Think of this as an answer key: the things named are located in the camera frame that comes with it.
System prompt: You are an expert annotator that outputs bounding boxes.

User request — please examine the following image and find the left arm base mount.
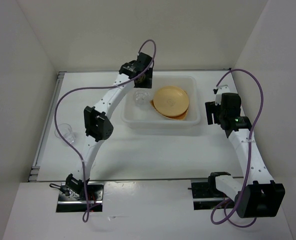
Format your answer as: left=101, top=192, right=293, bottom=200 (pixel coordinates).
left=49, top=181, right=105, bottom=213

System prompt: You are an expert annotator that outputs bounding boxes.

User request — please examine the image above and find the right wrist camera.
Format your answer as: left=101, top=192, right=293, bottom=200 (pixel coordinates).
left=213, top=84, right=231, bottom=106

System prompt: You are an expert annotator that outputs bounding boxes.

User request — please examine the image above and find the clear plastic cup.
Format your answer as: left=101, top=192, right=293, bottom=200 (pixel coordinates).
left=54, top=123, right=76, bottom=145
left=133, top=89, right=150, bottom=106

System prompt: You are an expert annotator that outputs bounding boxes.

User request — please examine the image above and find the woven bamboo basket tray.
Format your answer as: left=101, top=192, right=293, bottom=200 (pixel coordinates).
left=149, top=100, right=189, bottom=121

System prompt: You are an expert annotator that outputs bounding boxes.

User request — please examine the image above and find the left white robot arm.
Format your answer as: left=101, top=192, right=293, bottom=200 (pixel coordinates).
left=65, top=52, right=153, bottom=200

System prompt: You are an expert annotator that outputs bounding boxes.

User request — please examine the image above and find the aluminium table edge rail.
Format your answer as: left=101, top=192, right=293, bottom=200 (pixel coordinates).
left=27, top=71, right=66, bottom=183

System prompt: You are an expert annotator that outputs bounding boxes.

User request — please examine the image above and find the white plastic bin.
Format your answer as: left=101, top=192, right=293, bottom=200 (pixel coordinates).
left=121, top=75, right=201, bottom=129

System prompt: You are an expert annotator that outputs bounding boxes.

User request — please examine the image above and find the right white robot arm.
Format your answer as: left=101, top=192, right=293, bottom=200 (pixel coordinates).
left=205, top=92, right=286, bottom=218

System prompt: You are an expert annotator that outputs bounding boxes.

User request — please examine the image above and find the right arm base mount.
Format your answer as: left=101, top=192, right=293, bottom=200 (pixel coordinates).
left=187, top=178, right=228, bottom=210

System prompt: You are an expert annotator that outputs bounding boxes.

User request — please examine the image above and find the yellow plastic plate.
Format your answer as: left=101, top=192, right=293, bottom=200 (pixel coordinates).
left=152, top=85, right=190, bottom=113

